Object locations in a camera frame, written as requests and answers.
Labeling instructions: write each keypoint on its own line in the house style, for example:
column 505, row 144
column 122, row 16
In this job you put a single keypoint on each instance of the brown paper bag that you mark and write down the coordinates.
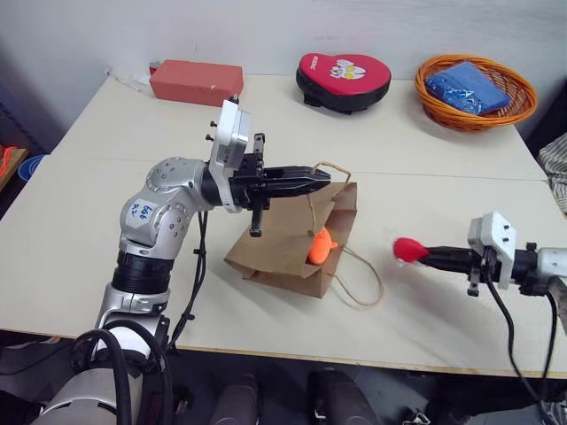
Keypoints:
column 283, row 248

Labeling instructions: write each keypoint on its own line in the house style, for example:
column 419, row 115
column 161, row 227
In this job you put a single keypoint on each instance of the striped grey cloth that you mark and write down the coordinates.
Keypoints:
column 556, row 172

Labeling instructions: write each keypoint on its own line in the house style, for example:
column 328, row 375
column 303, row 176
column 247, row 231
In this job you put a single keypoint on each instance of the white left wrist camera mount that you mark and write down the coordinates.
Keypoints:
column 230, row 141

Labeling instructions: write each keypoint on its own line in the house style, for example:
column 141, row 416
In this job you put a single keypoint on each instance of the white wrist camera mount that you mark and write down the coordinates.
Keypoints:
column 230, row 141
column 498, row 248

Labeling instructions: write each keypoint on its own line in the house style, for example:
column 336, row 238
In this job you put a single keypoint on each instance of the orange woven basket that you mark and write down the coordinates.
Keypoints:
column 522, row 108

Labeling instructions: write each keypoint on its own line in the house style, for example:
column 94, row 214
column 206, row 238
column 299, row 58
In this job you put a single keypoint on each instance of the red rectangular box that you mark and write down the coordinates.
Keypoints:
column 195, row 82

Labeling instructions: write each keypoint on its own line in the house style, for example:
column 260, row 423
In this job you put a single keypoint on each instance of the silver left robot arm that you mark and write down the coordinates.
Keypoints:
column 146, row 212

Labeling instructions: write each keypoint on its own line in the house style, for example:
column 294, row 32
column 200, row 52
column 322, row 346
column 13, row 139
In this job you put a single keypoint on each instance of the orange plush toy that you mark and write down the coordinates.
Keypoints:
column 321, row 249

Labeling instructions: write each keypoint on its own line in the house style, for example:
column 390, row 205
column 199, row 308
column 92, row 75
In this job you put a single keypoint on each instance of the red heart-shaped punch pad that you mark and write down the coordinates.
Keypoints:
column 343, row 77

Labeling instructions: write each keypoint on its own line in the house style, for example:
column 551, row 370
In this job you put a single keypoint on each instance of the blue bucket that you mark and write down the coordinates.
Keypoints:
column 30, row 168

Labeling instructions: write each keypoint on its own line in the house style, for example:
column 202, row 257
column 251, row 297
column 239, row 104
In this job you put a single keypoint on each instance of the red plush toy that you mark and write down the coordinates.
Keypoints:
column 408, row 250

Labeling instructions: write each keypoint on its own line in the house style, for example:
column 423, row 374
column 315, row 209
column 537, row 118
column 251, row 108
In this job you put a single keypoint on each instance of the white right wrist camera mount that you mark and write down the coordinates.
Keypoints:
column 498, row 248

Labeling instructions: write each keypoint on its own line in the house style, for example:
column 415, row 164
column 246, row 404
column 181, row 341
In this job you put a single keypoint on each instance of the dark rounded shape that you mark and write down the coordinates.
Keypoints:
column 341, row 398
column 235, row 400

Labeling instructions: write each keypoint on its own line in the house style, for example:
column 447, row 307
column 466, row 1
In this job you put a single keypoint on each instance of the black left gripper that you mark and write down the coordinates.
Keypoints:
column 252, row 181

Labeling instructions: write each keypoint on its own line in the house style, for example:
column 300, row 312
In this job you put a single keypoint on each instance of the small red white packet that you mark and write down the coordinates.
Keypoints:
column 155, row 67

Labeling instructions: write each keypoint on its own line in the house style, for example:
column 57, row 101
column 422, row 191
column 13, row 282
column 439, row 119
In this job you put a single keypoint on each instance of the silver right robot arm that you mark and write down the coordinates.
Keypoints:
column 547, row 265

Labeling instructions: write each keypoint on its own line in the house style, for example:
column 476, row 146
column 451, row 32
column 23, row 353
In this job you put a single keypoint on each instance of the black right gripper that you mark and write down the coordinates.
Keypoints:
column 479, row 265

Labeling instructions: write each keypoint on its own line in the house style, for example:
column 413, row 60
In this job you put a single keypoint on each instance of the blue folded plastic bag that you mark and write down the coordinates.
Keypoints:
column 469, row 86

